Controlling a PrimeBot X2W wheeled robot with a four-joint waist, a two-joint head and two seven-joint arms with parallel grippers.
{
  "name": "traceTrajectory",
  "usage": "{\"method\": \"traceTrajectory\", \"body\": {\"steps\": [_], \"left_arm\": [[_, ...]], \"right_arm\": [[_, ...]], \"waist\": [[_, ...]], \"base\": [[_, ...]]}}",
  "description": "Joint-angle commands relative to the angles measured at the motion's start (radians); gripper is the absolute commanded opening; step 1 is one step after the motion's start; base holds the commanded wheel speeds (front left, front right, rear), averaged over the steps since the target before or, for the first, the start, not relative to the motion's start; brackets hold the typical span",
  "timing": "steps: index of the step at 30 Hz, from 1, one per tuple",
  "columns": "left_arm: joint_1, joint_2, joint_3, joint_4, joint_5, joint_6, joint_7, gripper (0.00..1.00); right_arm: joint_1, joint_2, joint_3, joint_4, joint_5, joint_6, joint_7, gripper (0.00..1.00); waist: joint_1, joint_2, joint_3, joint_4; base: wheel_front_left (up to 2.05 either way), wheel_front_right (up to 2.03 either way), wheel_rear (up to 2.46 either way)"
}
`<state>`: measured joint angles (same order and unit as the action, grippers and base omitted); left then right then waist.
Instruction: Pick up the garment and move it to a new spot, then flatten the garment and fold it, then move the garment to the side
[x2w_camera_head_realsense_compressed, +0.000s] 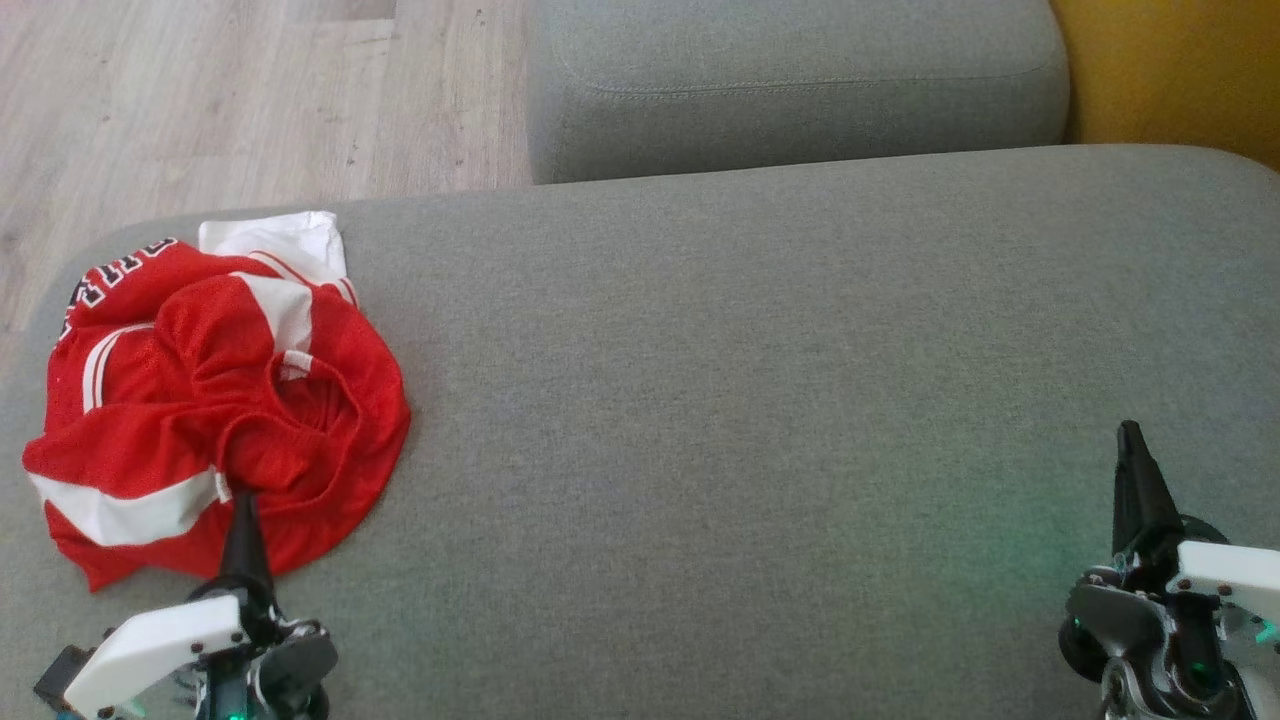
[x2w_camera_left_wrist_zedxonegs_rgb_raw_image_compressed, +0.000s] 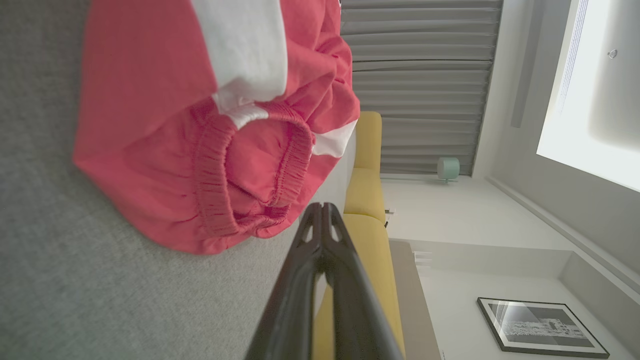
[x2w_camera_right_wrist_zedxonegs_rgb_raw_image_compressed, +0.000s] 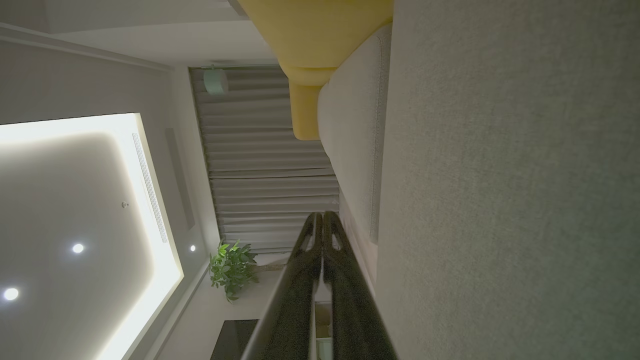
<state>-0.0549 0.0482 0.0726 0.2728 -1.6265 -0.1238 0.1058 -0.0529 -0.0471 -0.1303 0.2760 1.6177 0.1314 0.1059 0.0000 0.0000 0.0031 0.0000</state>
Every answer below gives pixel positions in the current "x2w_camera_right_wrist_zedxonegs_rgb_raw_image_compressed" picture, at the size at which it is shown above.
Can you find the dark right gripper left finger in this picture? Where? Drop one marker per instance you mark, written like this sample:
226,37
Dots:
292,300

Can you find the yellow and grey sofa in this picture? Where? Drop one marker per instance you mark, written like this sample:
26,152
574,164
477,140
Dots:
510,190

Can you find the grey pleated curtain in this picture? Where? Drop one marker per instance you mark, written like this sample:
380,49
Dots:
260,165

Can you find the green leafy indoor tree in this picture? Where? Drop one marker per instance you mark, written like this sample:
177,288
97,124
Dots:
231,270

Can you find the white linear ceiling air vent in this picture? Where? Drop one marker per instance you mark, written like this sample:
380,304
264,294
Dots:
150,187

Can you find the pale green television cabinet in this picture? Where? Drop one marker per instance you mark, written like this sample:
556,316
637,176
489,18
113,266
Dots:
324,327

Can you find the black flat television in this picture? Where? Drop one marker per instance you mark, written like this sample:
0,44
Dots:
234,342

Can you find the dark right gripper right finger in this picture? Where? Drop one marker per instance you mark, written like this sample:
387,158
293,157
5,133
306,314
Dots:
352,310

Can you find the yellow sofa backrest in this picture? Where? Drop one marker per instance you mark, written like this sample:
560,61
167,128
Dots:
315,35

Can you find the pale green round wall device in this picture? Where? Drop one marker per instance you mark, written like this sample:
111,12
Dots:
216,81

